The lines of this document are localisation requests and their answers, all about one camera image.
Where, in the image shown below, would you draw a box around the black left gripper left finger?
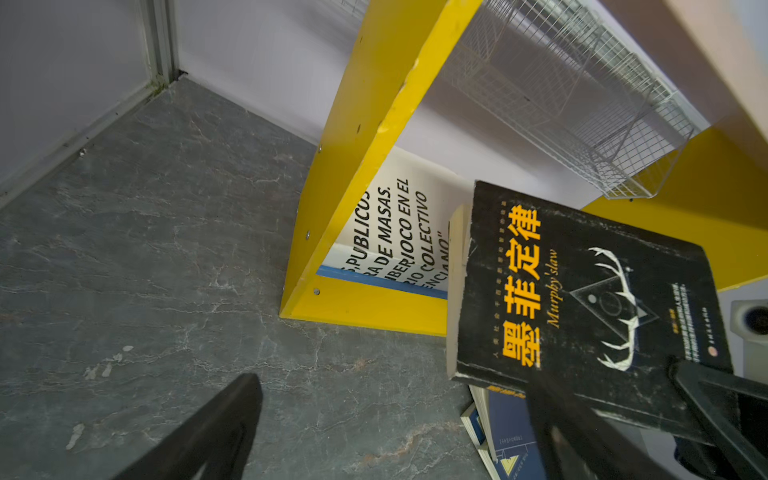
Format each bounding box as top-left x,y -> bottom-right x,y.
116,373 -> 263,479

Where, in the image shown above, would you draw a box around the white wire rack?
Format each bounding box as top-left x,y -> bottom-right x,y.
440,0 -> 706,200

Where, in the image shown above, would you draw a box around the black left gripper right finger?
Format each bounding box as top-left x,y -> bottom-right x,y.
526,374 -> 676,480

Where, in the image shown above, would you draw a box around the dark blue book top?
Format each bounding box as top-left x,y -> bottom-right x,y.
460,386 -> 547,480

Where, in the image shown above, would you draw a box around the white book black text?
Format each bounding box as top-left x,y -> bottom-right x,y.
318,147 -> 473,299

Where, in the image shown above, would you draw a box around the black book yellow characters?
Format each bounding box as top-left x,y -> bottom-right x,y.
446,181 -> 733,442

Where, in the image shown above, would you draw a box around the yellow wooden bookshelf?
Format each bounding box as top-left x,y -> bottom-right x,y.
280,1 -> 767,336

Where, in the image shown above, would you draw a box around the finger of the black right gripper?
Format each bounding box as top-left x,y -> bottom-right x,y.
670,361 -> 767,479

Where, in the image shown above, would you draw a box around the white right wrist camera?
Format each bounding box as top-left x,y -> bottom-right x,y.
718,279 -> 767,384

